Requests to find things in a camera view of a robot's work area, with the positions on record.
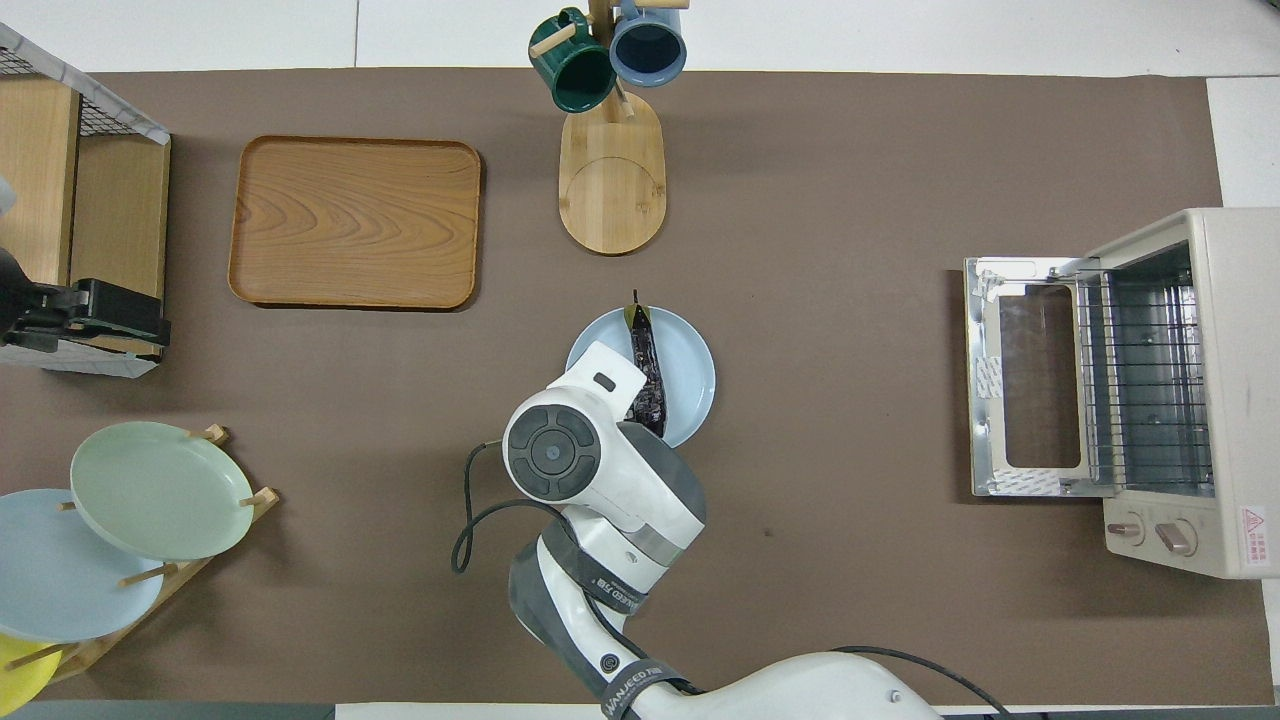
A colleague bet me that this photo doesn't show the pale green plate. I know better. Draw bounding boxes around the pale green plate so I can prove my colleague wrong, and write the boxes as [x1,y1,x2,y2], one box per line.
[70,421,255,562]

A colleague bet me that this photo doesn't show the blue mug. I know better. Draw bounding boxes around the blue mug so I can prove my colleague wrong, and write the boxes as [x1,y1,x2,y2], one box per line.
[609,5,688,88]

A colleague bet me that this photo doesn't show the brown table mat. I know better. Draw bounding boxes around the brown table mat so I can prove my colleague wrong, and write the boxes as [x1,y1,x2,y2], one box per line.
[0,68,1276,706]

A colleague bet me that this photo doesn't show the wooden plate rack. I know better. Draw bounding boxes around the wooden plate rack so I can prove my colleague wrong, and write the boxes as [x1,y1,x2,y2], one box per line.
[0,425,279,683]

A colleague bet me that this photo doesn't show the white toaster oven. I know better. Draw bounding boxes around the white toaster oven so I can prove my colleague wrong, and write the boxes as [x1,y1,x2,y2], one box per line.
[963,207,1280,581]

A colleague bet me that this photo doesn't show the wooden two-step shelf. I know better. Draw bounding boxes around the wooden two-step shelf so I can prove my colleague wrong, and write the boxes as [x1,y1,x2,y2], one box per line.
[0,78,171,358]

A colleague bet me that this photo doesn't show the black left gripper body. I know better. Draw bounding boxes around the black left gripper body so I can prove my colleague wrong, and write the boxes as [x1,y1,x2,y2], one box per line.
[0,245,172,352]

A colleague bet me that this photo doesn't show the black wire basket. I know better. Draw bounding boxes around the black wire basket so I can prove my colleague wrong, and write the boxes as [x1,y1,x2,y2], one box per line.
[0,45,136,138]

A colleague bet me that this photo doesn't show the yellow plate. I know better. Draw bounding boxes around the yellow plate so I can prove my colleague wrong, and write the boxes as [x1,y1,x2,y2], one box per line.
[0,632,63,717]

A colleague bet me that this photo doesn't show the dark purple eggplant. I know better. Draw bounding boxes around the dark purple eggplant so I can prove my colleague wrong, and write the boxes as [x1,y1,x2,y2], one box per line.
[622,290,670,439]

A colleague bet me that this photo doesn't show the wooden mug tree stand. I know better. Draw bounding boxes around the wooden mug tree stand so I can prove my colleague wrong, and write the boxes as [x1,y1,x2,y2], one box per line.
[530,0,691,255]

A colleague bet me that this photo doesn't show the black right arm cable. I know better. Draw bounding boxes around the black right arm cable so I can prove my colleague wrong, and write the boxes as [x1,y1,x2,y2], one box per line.
[452,440,1013,720]

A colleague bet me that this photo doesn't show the light blue racked plate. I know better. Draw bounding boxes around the light blue racked plate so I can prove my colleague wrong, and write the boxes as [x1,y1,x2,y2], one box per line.
[0,488,166,643]

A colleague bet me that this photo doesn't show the wooden serving tray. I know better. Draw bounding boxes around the wooden serving tray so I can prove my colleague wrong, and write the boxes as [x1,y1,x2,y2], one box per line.
[228,136,483,311]

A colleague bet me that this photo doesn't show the white grey checked cloth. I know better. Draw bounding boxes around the white grey checked cloth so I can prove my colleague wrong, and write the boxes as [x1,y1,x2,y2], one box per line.
[0,22,171,147]

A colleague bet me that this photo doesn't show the dark green mug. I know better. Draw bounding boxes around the dark green mug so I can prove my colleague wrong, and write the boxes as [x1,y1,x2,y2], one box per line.
[528,8,618,114]

